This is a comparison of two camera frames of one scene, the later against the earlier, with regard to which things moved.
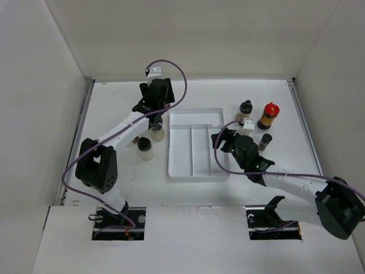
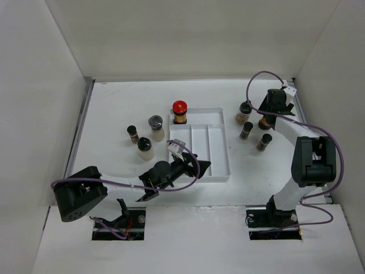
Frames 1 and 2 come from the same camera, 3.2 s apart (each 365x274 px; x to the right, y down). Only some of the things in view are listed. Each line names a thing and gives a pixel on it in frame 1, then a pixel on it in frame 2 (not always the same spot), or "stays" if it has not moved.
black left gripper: (169, 98) to (185, 160)
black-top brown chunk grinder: (245, 110) stays
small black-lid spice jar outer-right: (266, 140) stays
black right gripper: (226, 135) to (264, 106)
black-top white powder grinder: (144, 145) stays
